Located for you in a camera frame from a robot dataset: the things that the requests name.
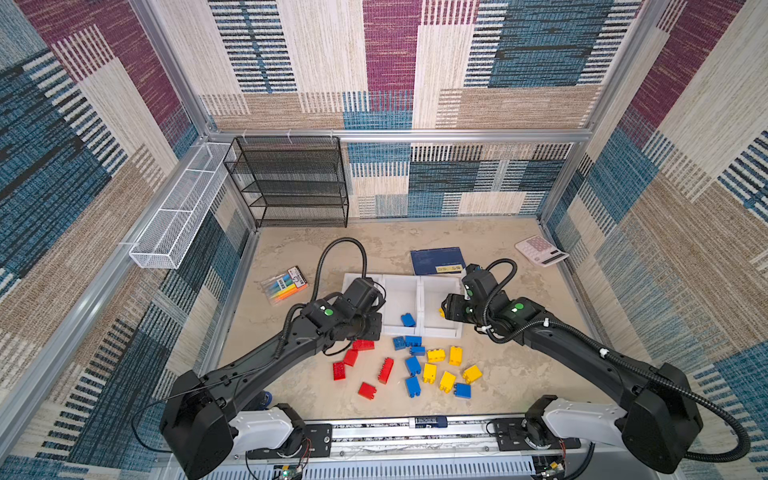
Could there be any pink calculator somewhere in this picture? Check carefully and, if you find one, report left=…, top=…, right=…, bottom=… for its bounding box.
left=515, top=235, right=569, bottom=268

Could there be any red lego brick bottom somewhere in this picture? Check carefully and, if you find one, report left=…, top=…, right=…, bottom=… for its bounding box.
left=358, top=382, right=377, bottom=400

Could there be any white wire mesh basket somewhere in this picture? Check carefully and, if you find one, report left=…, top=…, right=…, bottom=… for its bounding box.
left=129, top=143, right=229, bottom=270

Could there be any blue book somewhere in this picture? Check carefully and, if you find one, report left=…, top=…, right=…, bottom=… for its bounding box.
left=410, top=247, right=466, bottom=275

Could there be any red long lego brick top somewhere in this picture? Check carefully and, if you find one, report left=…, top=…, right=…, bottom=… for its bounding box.
left=352, top=340, right=375, bottom=351

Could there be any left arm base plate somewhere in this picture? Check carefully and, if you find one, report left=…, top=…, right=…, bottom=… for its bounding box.
left=246, top=423, right=333, bottom=461

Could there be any red small lego brick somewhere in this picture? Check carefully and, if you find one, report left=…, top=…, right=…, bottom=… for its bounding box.
left=343, top=349, right=359, bottom=367

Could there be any pack of coloured markers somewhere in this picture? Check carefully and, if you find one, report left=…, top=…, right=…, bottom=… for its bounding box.
left=261, top=266, right=308, bottom=305

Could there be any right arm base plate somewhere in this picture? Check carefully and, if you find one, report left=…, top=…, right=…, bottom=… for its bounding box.
left=487, top=416, right=582, bottom=452

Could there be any black wire shelf rack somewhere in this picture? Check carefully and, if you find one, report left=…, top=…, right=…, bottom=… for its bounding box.
left=224, top=136, right=350, bottom=228

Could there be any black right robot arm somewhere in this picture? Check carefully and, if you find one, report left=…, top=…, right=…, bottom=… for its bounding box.
left=441, top=259, right=751, bottom=474

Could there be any yellow long lego brick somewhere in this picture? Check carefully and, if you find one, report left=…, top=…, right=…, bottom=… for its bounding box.
left=426, top=349, right=447, bottom=363

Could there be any white middle bin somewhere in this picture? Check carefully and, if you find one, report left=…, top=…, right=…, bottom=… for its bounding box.
left=379, top=274, right=421, bottom=336

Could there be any white right bin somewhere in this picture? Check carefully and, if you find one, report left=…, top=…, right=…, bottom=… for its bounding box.
left=417, top=276, right=463, bottom=339

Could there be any aluminium front rail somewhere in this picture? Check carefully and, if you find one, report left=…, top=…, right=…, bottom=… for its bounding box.
left=149, top=410, right=679, bottom=480

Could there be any red long lego brick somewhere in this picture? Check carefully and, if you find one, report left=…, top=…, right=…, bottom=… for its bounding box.
left=352, top=340, right=375, bottom=351
left=377, top=357, right=394, bottom=385

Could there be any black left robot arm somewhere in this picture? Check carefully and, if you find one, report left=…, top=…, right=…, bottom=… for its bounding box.
left=154, top=266, right=386, bottom=479

